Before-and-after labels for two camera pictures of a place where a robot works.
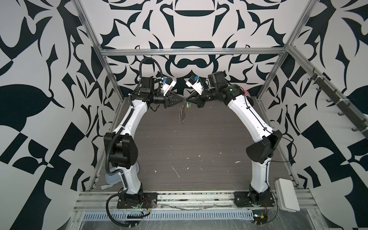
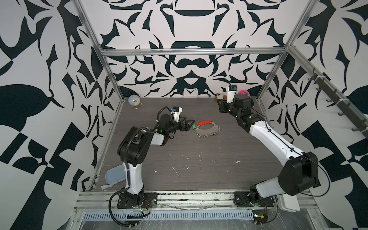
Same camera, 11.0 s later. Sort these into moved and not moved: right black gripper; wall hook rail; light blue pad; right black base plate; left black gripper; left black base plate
Moved: left black gripper; right black gripper
Not moved: light blue pad; wall hook rail; left black base plate; right black base plate
